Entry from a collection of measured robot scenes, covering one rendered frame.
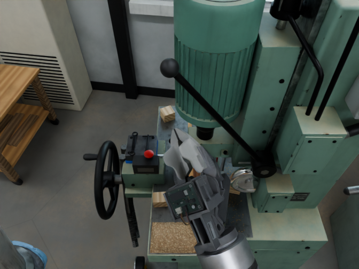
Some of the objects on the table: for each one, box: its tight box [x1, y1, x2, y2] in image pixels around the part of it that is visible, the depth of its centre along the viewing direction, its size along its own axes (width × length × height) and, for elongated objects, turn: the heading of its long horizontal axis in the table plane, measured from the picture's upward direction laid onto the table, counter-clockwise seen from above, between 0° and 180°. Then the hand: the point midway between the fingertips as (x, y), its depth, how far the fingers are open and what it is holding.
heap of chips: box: [150, 222, 197, 254], centre depth 83 cm, size 9×14×4 cm, turn 90°
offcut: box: [160, 106, 175, 123], centre depth 114 cm, size 4×5×4 cm
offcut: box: [153, 192, 168, 208], centre depth 90 cm, size 4×4×3 cm
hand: (179, 134), depth 54 cm, fingers closed
